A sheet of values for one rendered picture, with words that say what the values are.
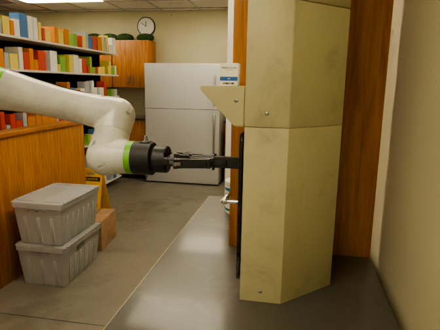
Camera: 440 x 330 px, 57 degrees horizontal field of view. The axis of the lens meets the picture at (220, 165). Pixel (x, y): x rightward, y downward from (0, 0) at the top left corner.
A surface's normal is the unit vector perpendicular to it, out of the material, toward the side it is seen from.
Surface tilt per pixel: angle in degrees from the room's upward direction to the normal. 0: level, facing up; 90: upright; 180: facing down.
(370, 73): 90
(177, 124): 90
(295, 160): 90
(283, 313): 0
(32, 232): 95
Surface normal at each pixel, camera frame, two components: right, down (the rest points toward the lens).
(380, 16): -0.18, 0.18
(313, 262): 0.57, 0.17
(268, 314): 0.02, -0.98
